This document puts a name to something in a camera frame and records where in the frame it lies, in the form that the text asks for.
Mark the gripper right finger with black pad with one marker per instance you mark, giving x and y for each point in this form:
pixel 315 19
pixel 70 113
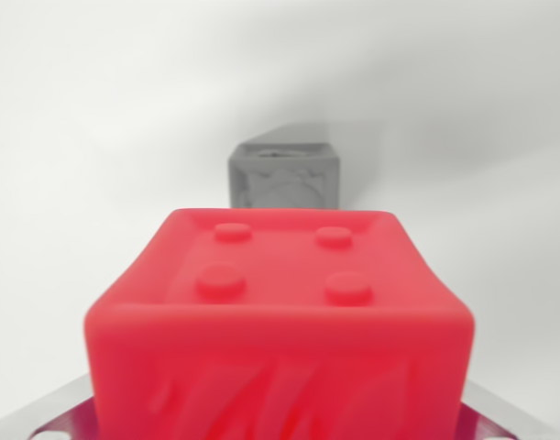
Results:
pixel 483 421

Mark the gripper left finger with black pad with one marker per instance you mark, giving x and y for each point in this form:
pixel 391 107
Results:
pixel 71 419

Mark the red rubber toy cube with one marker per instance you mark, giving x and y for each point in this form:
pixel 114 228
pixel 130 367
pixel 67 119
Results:
pixel 279 348

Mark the grey rubber toy cube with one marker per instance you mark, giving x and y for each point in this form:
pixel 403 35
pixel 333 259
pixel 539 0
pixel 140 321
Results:
pixel 284 183

